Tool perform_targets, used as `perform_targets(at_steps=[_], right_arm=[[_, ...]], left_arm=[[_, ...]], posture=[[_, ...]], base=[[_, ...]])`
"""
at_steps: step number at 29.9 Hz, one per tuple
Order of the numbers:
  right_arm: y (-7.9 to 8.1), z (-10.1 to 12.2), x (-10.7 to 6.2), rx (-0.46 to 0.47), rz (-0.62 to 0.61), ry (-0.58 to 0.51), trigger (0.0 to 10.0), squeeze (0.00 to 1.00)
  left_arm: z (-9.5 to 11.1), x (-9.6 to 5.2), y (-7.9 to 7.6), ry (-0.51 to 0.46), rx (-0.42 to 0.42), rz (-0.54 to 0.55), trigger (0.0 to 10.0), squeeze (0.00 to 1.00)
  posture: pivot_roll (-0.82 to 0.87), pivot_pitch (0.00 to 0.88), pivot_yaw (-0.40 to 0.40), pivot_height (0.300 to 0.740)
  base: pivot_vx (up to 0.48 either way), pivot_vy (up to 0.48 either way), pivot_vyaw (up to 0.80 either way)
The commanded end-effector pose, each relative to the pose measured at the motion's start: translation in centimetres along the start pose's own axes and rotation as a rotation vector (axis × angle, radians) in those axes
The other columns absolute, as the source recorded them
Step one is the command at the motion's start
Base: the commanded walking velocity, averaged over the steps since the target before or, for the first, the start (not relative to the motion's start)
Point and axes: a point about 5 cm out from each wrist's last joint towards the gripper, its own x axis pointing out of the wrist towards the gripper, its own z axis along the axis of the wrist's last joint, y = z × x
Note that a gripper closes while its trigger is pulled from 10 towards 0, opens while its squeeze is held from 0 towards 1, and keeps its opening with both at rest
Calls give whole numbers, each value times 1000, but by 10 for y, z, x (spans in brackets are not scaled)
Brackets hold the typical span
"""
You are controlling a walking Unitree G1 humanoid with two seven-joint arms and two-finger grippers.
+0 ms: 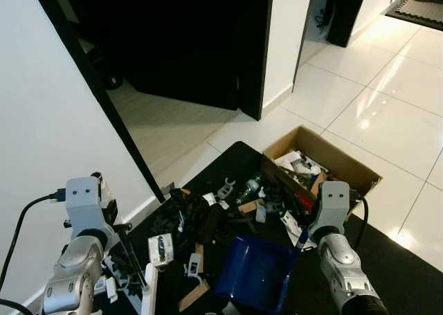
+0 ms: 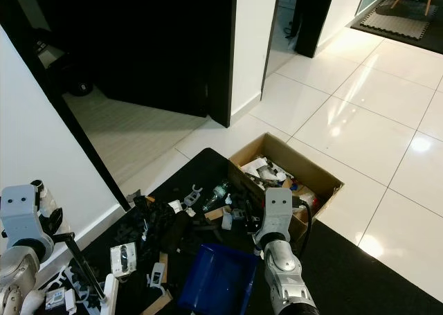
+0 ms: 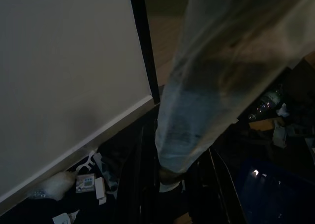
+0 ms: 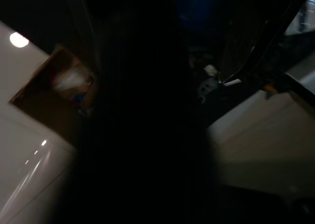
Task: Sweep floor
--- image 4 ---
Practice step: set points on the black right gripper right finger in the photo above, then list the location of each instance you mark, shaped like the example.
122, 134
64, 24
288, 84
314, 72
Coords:
182, 174

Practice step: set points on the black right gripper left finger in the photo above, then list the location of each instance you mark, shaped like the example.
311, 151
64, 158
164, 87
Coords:
110, 174

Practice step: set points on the grey patterned cloth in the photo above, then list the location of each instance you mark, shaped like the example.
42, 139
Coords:
206, 89

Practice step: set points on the white plastic bag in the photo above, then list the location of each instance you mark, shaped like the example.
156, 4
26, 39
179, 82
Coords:
70, 80

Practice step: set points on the brown cardboard box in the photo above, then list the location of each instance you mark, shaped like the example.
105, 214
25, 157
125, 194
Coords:
37, 98

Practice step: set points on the white crumpled paper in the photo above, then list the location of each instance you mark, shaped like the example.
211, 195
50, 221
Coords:
210, 70

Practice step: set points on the blue plastic container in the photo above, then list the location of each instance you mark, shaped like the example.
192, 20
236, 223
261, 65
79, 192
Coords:
189, 9

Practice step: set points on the black metal frame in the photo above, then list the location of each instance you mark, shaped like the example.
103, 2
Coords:
256, 61

